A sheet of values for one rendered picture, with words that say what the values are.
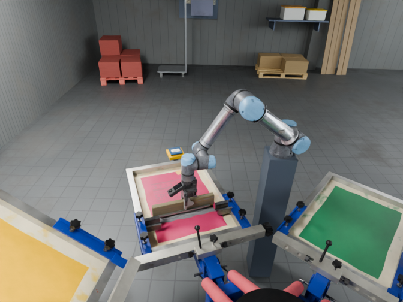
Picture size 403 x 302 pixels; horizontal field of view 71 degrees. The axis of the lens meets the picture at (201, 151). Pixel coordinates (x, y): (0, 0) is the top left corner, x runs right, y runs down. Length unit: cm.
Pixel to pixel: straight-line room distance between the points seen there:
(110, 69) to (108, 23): 210
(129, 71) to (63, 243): 581
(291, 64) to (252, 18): 172
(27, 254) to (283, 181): 147
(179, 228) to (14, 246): 81
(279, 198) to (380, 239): 62
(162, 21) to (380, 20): 578
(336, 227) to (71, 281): 141
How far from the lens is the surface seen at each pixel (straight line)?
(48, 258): 132
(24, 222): 138
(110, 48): 748
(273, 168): 190
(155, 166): 211
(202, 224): 171
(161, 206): 169
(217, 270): 141
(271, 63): 802
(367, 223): 200
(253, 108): 145
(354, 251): 180
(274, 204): 210
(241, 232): 157
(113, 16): 868
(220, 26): 837
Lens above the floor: 219
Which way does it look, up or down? 32 degrees down
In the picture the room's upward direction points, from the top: 2 degrees clockwise
